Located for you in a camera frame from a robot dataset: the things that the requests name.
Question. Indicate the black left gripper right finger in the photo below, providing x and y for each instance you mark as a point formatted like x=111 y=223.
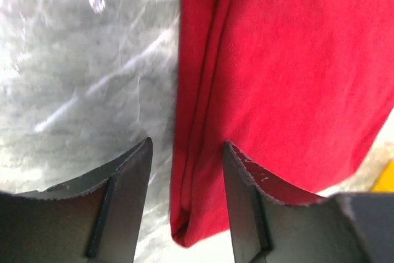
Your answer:
x=272 y=220

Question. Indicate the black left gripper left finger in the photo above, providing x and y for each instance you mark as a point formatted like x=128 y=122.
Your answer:
x=95 y=217

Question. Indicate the red t shirt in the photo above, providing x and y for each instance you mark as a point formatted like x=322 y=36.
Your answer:
x=301 y=86

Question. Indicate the yellow plastic bin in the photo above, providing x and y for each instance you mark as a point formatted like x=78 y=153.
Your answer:
x=385 y=182

